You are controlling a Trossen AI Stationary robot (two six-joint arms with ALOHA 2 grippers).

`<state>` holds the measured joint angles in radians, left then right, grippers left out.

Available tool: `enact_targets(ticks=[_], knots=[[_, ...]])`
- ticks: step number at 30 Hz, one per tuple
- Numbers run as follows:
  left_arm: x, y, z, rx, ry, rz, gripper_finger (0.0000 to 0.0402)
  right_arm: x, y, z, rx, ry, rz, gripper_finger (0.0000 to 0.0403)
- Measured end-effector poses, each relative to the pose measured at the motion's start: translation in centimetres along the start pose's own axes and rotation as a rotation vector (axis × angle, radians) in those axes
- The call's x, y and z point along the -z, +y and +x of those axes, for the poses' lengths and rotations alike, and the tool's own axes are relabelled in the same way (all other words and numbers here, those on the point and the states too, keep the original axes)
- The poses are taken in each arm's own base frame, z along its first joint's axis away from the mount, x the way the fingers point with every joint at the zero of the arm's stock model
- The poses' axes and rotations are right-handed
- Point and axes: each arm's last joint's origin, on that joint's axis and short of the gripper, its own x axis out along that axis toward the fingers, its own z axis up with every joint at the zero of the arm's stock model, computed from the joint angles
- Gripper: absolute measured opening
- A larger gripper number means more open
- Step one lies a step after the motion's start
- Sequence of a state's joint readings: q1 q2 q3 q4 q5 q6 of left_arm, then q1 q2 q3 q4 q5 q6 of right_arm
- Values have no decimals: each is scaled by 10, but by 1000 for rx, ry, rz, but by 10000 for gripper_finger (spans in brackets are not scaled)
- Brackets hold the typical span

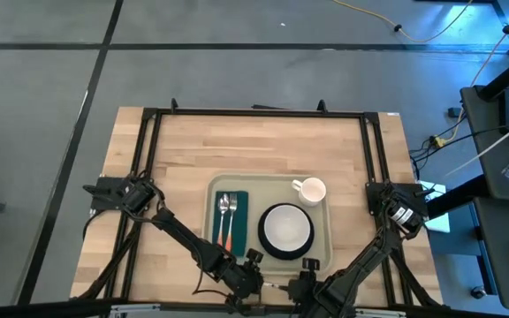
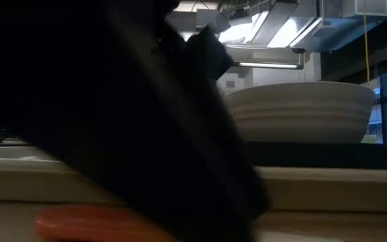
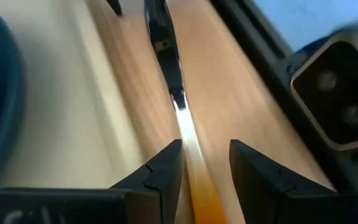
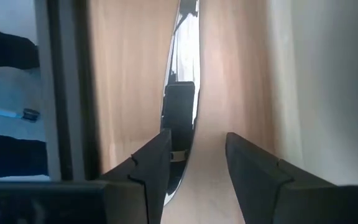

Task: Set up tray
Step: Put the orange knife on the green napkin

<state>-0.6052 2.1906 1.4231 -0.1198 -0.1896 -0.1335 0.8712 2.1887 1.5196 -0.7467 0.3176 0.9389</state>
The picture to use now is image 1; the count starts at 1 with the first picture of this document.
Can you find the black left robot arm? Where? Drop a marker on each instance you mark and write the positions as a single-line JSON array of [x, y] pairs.
[[184, 234]]

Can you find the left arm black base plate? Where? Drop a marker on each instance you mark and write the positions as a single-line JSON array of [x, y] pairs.
[[106, 192]]

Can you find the beige plastic tray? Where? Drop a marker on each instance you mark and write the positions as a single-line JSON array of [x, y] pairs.
[[276, 190]]

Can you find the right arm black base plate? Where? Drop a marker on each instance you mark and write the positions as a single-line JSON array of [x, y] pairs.
[[376, 194]]

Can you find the black desk leg bar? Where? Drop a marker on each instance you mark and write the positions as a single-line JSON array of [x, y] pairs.
[[506, 75], [458, 199]]

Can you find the white ribbed bowl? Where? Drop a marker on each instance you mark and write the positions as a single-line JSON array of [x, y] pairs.
[[286, 227]]

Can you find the small black floor block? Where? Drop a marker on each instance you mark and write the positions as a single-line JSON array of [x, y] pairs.
[[454, 112]]

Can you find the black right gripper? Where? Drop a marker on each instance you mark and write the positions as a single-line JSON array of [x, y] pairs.
[[307, 289]]

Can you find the dark green cloth napkin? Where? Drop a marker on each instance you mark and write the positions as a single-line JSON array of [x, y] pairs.
[[241, 221]]

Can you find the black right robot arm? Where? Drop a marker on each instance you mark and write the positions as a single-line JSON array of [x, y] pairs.
[[365, 260]]

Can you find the black crossbar with silver brackets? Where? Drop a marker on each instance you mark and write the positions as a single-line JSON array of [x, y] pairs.
[[60, 309]]

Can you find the black desk with adapter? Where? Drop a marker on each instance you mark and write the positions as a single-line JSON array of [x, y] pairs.
[[484, 146]]

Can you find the black caster wheel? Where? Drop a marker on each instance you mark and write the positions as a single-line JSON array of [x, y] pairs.
[[478, 292]]

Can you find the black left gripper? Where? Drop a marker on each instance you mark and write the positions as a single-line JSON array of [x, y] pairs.
[[243, 282]]

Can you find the black desk with keyboard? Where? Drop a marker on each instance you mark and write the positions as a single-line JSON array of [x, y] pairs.
[[497, 247]]

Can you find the black aluminium table frame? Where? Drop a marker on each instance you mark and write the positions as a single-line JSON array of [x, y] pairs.
[[259, 113]]

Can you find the white paper sheet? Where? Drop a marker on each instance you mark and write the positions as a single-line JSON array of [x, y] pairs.
[[440, 221]]

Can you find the dark round plate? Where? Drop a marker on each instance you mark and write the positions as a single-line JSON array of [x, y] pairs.
[[286, 256]]

